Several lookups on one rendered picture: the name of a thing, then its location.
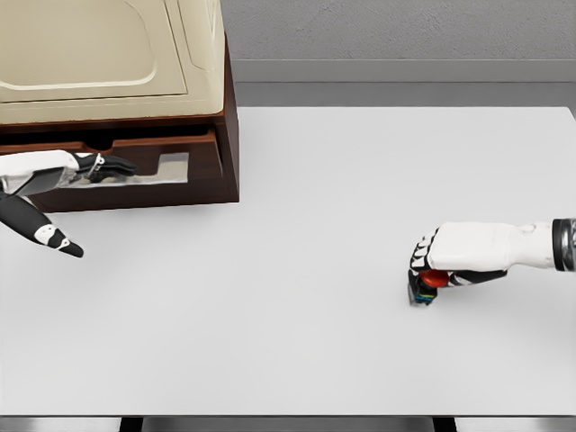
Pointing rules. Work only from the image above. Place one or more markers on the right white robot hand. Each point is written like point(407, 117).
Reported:
point(472, 245)

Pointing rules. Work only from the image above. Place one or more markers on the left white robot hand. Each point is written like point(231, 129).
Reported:
point(36, 168)

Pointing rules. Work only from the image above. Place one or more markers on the brown cabinet with cream top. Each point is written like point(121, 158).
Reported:
point(112, 58)

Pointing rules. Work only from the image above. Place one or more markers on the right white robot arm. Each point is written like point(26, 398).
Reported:
point(544, 245)

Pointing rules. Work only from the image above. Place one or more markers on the brown wooden cabinet drawer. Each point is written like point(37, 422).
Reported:
point(148, 195)

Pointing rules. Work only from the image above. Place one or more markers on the red button switch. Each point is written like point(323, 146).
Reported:
point(432, 279)

